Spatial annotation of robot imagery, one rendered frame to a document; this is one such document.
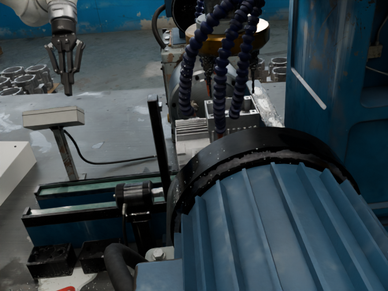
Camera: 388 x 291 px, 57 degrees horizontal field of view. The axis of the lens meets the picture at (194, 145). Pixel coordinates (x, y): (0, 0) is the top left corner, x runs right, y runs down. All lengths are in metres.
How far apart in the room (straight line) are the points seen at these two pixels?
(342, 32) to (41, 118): 0.88
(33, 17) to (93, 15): 5.52
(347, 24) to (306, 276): 0.53
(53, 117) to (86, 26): 5.88
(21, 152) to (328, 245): 1.29
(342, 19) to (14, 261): 0.98
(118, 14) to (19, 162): 5.52
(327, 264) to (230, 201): 0.09
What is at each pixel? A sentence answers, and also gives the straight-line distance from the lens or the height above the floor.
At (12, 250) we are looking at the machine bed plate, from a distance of 1.16.
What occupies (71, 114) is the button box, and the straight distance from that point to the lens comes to 1.17.
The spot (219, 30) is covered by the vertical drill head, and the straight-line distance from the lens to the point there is 0.75.
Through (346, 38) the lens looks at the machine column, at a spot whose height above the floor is 1.34.
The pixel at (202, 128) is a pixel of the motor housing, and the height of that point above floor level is 1.10.
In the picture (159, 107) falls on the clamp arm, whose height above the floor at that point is 1.23.
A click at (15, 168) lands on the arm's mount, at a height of 0.85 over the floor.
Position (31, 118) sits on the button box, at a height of 1.07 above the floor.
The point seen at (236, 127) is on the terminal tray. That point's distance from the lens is 0.85.
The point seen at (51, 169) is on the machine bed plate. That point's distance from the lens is 1.44.
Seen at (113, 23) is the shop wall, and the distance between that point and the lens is 6.84.
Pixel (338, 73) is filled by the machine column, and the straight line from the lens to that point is 0.72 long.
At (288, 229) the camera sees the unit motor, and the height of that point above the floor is 1.35.
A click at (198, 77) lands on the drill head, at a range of 1.06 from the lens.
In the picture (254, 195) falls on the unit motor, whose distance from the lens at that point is 0.28.
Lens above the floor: 1.53
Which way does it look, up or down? 32 degrees down
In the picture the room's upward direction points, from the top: 6 degrees counter-clockwise
